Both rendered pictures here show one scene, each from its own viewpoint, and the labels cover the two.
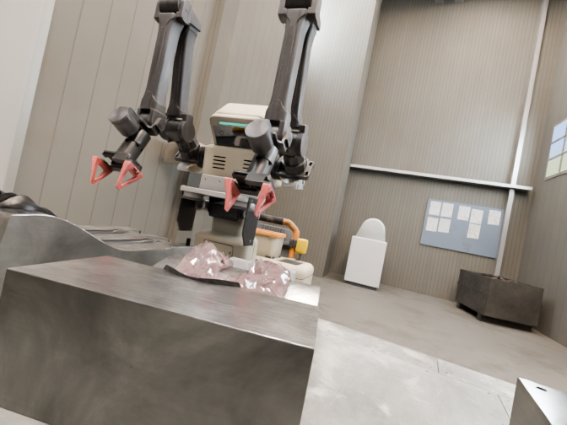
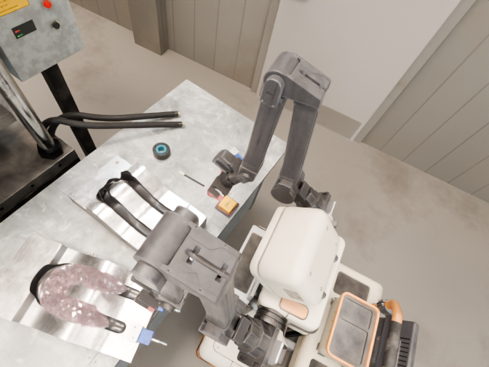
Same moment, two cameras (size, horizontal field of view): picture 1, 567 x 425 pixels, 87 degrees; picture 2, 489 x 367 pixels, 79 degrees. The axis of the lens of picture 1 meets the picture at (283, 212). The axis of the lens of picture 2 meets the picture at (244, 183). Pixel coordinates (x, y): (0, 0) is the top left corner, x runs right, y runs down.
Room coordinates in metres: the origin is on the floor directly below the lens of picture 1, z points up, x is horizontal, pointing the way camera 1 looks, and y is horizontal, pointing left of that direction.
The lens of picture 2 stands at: (0.88, -0.06, 2.01)
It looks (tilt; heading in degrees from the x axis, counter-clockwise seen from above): 59 degrees down; 83
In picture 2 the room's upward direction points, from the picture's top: 18 degrees clockwise
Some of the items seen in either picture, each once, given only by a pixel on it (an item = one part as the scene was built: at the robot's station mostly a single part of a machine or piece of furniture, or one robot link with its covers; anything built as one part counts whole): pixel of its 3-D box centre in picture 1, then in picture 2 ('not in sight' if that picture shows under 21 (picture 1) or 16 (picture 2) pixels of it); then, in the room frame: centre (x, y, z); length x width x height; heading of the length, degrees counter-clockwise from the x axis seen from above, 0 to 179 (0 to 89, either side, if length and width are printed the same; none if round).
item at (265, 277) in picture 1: (235, 271); (79, 292); (0.48, 0.06, 0.90); 0.26 x 0.18 x 0.08; 171
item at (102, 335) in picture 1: (234, 299); (81, 296); (0.48, 0.05, 0.85); 0.50 x 0.26 x 0.11; 171
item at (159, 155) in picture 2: not in sight; (161, 151); (0.56, 0.73, 0.82); 0.08 x 0.08 x 0.04
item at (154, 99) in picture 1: (161, 66); (263, 131); (0.95, 0.48, 1.40); 0.11 x 0.06 x 0.43; 72
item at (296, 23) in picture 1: (287, 70); (173, 275); (0.82, 0.07, 1.40); 0.11 x 0.06 x 0.43; 72
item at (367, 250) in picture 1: (367, 251); not in sight; (6.15, -1.84, 0.69); 0.70 x 0.64 x 1.37; 75
